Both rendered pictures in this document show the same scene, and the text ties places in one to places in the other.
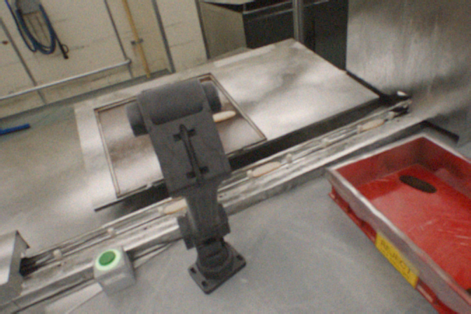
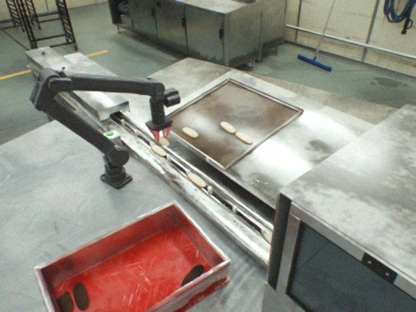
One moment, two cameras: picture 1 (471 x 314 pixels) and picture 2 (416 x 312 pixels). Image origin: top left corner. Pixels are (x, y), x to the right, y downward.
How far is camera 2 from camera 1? 1.20 m
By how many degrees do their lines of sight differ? 56
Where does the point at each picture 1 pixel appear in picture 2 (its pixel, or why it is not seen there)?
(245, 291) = (100, 192)
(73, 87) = (392, 60)
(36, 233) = (145, 111)
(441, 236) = (132, 285)
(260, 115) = (254, 158)
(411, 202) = (169, 270)
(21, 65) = (369, 20)
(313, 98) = not seen: hidden behind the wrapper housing
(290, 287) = (100, 209)
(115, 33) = not seen: outside the picture
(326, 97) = not seen: hidden behind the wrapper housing
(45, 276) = (109, 123)
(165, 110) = (41, 77)
